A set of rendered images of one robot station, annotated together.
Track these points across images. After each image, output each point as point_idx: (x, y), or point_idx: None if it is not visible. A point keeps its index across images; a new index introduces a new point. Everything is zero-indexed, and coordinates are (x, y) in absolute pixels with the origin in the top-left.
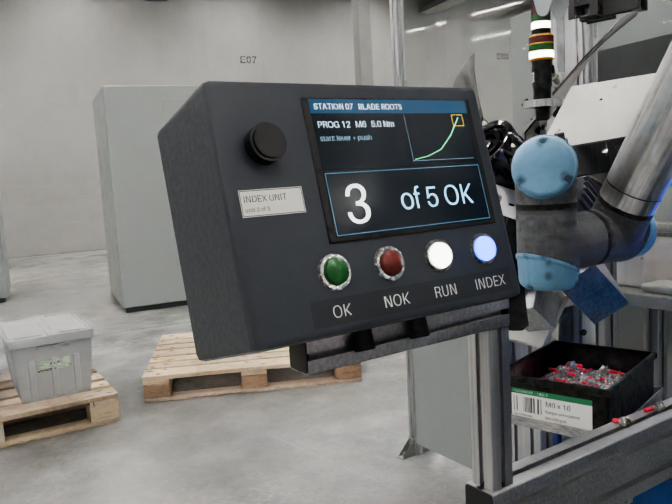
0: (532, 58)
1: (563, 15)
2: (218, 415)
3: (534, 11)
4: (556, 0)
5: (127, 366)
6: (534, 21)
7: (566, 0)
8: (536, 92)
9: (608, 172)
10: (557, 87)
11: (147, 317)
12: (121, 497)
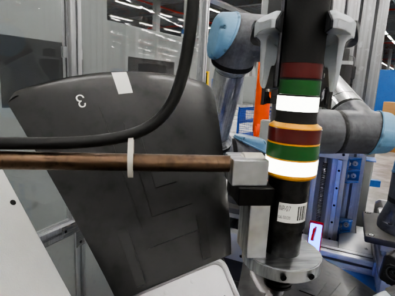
0: (315, 175)
1: (266, 83)
2: None
3: (322, 74)
4: (269, 49)
5: None
6: (319, 96)
7: (272, 56)
8: (301, 239)
9: (364, 295)
10: (225, 213)
11: None
12: None
